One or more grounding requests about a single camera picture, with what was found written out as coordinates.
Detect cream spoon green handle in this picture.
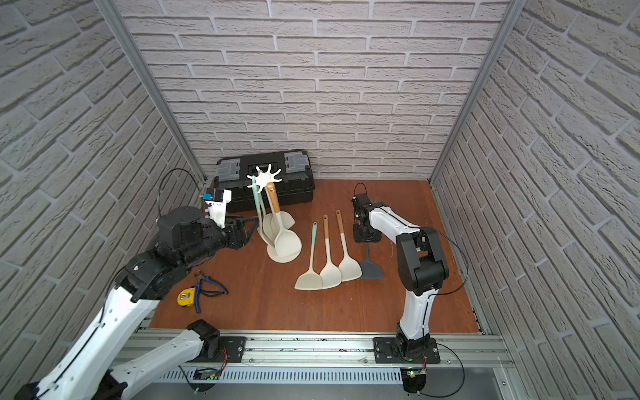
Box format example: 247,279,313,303
248,175,273,246

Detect cream utensil rack stand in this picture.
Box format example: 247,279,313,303
248,164,302,263

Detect cream slotted turner wooden handle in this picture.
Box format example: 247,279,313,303
335,210,362,282

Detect grey spatula green handle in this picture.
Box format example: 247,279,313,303
360,243,383,280

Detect cream ladle wooden handle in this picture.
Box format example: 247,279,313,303
266,183,302,263

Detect cream spatula wooden handle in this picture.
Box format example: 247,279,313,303
320,214,342,289

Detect cream spatula green handle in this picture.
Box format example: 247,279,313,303
294,222,323,291

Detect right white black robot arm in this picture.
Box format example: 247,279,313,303
352,191,449,366

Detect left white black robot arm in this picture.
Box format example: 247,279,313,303
15,206,253,399

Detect black plastic toolbox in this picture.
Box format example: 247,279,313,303
213,149,315,212

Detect yellow tape measure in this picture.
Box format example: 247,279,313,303
177,287,196,308

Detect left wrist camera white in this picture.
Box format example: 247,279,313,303
203,188,232,228

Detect blue handled pliers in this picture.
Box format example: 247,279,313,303
193,271,229,314

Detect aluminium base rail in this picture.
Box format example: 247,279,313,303
151,330,515,385

